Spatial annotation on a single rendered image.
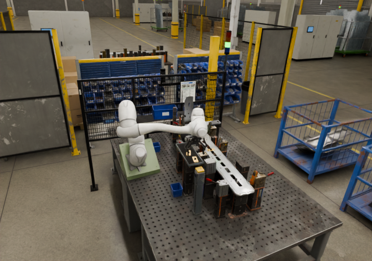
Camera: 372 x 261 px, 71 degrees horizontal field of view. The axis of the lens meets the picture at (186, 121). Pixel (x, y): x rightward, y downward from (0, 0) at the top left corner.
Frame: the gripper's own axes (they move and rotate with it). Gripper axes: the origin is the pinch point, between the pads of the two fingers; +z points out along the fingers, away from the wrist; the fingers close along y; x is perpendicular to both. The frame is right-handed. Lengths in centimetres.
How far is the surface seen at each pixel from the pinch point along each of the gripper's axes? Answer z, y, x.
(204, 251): 52, -4, -55
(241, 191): 22.1, 32.6, -28.6
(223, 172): 22.1, 27.0, -0.7
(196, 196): 31.3, -1.6, -17.5
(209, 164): 12.6, 13.3, -0.2
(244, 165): 19, 49, 3
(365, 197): 106, 238, 26
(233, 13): -93, 221, 506
